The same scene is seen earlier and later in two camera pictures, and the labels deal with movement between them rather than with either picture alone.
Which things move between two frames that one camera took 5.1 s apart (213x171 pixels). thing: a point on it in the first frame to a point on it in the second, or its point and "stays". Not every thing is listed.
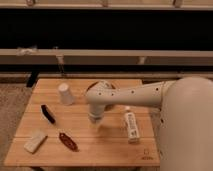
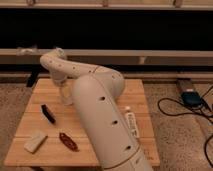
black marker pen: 47,113 stays
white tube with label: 131,127 stays
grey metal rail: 104,57 stays
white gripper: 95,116 to 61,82
